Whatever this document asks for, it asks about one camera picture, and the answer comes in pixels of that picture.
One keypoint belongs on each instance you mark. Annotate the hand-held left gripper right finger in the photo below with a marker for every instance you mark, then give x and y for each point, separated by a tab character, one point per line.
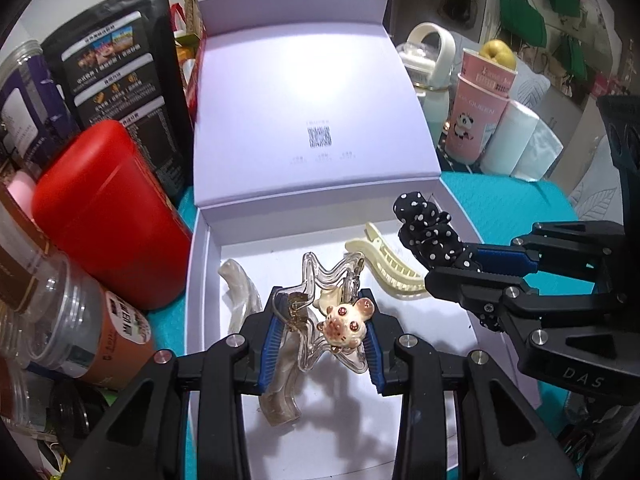
374	355

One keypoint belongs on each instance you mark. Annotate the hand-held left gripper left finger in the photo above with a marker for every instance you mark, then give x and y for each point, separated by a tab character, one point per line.
270	350

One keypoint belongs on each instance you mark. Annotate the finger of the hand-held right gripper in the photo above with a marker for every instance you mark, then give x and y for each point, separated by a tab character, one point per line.
500	260
465	285

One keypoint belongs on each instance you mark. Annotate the clear star mouse hair clip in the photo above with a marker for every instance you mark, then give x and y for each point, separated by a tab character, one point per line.
342	327

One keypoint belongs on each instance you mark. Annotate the black polka dot scrunchie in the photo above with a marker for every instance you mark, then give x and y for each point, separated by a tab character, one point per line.
425	230

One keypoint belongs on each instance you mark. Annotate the cream hair clip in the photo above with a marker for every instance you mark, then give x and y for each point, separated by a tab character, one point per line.
395	270

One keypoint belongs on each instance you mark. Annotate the wavy marbled hair clip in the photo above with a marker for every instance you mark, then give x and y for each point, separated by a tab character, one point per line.
240	285

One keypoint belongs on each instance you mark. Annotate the lavender gift box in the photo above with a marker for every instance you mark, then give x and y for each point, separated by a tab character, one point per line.
310	85

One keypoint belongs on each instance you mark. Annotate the teal bubble mailer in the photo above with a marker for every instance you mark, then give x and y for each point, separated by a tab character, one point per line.
505	195

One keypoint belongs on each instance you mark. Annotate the white leaf pattern quilt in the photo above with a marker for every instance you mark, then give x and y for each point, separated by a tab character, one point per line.
595	200

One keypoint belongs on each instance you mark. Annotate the white bag roll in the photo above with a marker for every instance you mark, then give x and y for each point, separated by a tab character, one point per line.
542	152

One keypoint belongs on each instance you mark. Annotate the white paper roll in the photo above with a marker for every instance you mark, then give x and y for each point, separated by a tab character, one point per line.
510	140

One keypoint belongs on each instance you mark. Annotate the pink panda paper cup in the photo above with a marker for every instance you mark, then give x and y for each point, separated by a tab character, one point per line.
475	125

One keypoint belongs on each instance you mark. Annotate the clear jar reddish powder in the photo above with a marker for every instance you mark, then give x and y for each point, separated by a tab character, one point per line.
110	330

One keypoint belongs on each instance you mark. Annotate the green jar black lid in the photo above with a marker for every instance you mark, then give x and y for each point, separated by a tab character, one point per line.
75	410

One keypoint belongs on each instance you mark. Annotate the yellow green apple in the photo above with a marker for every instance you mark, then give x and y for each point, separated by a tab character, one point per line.
497	52

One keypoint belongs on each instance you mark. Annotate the red canister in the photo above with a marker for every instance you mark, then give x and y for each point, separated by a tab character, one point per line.
110	210

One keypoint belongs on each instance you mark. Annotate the red packet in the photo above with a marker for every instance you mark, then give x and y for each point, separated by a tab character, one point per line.
192	95

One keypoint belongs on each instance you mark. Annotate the brown contents clear jar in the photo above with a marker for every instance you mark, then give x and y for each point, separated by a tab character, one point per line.
15	270

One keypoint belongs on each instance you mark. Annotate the pink bottle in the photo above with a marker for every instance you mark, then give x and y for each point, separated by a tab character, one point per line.
22	192

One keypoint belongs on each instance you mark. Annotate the black pouch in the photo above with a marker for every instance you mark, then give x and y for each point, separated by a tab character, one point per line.
125	85

